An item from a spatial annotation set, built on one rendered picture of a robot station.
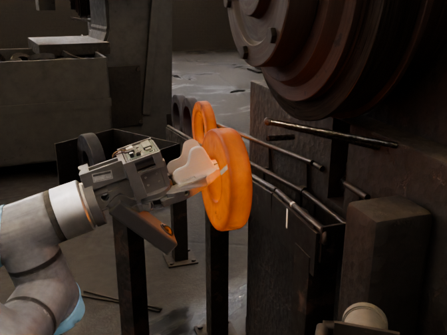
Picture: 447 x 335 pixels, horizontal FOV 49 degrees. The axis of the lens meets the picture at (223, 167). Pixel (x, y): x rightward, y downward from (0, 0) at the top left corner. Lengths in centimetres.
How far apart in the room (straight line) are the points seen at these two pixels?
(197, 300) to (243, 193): 129
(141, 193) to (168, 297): 130
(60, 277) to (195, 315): 117
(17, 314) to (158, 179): 24
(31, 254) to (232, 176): 29
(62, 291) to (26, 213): 12
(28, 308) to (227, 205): 29
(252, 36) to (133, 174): 34
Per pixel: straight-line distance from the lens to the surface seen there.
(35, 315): 67
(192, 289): 200
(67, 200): 69
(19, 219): 70
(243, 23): 91
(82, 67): 318
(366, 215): 72
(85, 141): 131
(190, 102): 174
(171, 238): 73
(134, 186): 68
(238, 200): 68
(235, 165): 68
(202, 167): 71
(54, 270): 72
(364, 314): 69
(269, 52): 78
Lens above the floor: 108
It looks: 19 degrees down
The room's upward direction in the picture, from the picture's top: straight up
